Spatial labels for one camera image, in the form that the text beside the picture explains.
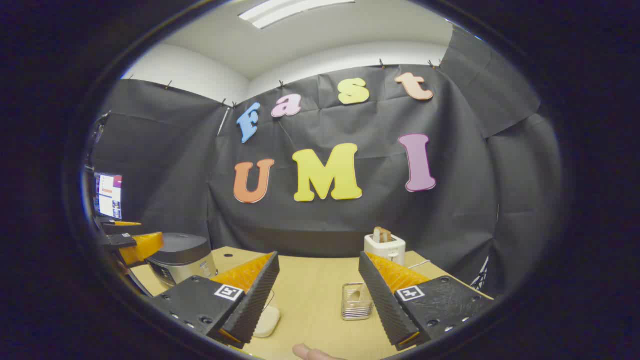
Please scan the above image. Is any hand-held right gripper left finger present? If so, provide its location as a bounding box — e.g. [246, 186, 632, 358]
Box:
[150, 251, 281, 350]

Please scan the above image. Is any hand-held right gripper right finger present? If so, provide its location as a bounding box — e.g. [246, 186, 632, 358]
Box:
[358, 251, 496, 351]

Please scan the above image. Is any metal wire chopstick holder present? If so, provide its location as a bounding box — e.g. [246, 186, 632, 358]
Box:
[341, 282, 374, 321]

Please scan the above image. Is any black silver rice cooker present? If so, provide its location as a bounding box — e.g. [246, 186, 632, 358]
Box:
[145, 232, 218, 288]

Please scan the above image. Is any computer monitor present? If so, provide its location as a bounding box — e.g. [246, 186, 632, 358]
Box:
[93, 172, 124, 221]

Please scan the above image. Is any white toaster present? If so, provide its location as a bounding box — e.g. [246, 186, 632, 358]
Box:
[364, 233, 407, 266]

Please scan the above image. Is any ceiling light panel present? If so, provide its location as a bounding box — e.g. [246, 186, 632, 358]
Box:
[238, 0, 357, 30]

